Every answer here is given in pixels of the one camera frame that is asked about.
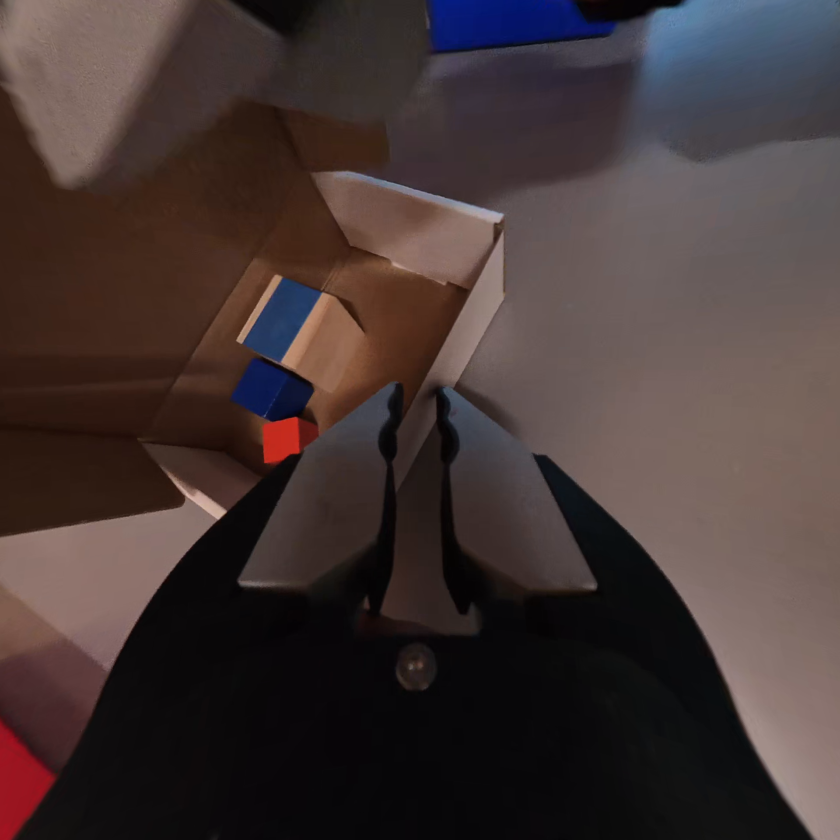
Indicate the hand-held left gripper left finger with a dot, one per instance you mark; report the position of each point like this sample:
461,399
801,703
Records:
315,525

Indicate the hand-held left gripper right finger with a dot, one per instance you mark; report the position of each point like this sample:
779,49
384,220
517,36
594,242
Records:
512,525

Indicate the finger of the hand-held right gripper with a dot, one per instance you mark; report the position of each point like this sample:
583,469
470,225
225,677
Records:
98,79
361,59

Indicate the red wooden cube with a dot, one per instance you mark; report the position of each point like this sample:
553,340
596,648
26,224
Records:
282,439

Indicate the blue wooden cube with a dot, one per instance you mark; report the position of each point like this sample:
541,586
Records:
269,390

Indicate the blue plastic bin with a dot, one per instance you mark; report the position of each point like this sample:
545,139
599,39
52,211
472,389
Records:
512,23

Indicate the white cardboard box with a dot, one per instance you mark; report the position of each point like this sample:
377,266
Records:
98,282

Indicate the large wooden block blue face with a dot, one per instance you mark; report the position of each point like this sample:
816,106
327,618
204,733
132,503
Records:
289,321

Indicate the red plastic bin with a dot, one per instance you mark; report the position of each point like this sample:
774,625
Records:
19,787

